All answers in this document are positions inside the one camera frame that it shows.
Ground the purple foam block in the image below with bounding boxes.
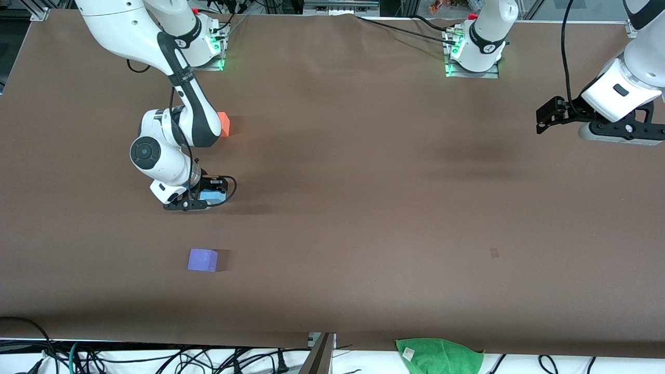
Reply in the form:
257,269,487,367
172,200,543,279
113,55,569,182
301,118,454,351
187,248,219,273

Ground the brown table cover sheet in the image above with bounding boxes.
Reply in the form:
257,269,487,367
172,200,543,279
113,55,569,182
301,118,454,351
0,9,665,359

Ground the green cloth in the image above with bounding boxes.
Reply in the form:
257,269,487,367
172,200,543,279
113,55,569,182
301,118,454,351
395,338,485,374

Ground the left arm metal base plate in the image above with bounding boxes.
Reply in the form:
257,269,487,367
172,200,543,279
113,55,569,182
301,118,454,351
444,26,500,78

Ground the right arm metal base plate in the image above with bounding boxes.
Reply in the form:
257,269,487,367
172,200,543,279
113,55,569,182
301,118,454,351
170,21,225,71

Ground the long black base cable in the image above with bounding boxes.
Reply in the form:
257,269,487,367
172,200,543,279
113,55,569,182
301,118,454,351
356,15,460,45

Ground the grey metal post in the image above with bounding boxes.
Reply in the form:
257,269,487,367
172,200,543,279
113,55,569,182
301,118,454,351
299,332,336,374

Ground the aluminium frame profile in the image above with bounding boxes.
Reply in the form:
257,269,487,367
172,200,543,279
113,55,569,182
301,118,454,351
303,0,381,16

